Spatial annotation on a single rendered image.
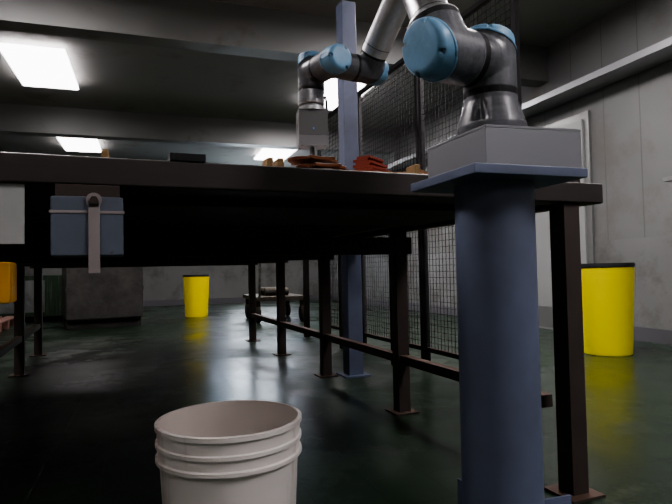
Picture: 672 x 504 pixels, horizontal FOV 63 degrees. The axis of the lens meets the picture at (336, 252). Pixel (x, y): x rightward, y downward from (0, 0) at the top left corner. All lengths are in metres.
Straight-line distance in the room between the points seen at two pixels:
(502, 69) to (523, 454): 0.80
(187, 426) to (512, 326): 0.74
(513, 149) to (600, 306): 3.39
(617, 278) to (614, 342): 0.47
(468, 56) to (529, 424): 0.75
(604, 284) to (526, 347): 3.30
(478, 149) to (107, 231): 0.77
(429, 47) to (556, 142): 0.33
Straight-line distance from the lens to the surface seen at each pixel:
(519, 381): 1.20
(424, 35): 1.19
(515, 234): 1.18
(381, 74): 1.65
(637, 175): 5.57
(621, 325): 4.55
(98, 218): 1.21
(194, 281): 8.64
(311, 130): 1.59
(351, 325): 3.50
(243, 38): 5.26
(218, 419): 1.37
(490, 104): 1.24
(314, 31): 5.45
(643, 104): 5.62
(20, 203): 1.26
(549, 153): 1.24
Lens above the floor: 0.67
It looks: 2 degrees up
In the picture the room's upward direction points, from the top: 1 degrees counter-clockwise
